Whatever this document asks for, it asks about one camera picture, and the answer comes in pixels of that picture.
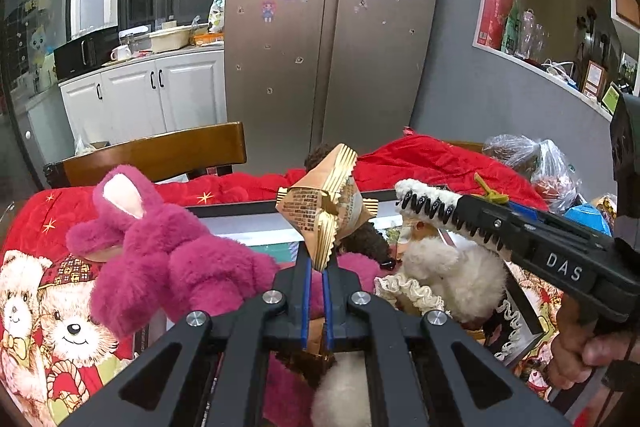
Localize green yellow card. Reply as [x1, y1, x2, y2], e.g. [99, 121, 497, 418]
[600, 84, 623, 114]

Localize grey shallow box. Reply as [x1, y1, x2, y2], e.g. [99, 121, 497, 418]
[185, 189, 544, 366]

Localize green box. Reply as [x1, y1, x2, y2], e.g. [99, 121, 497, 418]
[501, 1, 523, 54]

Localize white fluffy black nail strip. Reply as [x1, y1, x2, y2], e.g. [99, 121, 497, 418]
[394, 178, 511, 254]

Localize white plush toy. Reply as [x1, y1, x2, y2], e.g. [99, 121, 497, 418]
[311, 351, 374, 427]

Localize sliding glass door with stickers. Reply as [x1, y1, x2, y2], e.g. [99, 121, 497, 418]
[0, 0, 83, 108]

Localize white printed plastic bag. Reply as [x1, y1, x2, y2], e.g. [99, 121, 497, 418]
[207, 0, 227, 34]

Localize black cable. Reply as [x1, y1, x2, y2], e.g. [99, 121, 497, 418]
[597, 359, 636, 427]

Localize dark figurine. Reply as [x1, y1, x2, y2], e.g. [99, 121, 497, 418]
[575, 7, 601, 72]

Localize cream basin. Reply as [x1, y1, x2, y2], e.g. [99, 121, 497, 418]
[148, 26, 193, 52]

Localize clear plastic bottles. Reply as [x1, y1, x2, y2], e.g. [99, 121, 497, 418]
[520, 9, 546, 60]

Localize person's right hand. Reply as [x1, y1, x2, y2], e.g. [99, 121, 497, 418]
[547, 293, 640, 391]

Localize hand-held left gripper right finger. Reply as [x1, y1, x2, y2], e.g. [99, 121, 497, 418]
[321, 256, 571, 427]

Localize white kitchen cabinet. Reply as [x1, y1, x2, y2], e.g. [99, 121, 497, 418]
[59, 49, 227, 145]

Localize pink plush toy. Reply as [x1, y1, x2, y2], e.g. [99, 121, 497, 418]
[66, 164, 281, 340]

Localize black microwave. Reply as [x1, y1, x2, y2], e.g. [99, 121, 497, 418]
[53, 27, 121, 80]

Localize brown fuzzy crochet ruffle toy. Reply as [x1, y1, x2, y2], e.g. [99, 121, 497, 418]
[304, 143, 394, 270]

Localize silver double-door refrigerator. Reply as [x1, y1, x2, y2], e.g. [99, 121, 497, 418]
[223, 0, 446, 155]

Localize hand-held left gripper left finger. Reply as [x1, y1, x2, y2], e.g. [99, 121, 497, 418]
[60, 254, 311, 427]

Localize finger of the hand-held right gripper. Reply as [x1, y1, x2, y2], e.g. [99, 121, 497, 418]
[506, 201, 614, 241]
[455, 193, 547, 254]

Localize red gift box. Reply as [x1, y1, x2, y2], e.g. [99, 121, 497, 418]
[476, 0, 516, 50]

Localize white cable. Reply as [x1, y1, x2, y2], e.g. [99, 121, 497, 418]
[542, 59, 578, 84]

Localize clear plastic bag of food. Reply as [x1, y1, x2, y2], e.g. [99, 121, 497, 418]
[484, 134, 581, 214]

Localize brown gold snack packet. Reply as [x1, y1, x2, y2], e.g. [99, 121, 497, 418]
[276, 143, 376, 270]

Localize red bear-print blanket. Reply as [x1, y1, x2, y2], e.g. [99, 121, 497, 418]
[0, 134, 568, 427]

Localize wooden picture frame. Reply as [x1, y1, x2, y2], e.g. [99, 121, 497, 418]
[582, 61, 608, 98]

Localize blue plastic bag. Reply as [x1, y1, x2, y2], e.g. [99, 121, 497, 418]
[570, 204, 616, 238]

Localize olive green ribbon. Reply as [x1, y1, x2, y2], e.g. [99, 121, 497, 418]
[474, 173, 509, 204]

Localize cream fluffy lace-collar doll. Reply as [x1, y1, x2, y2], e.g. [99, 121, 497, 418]
[375, 234, 508, 324]

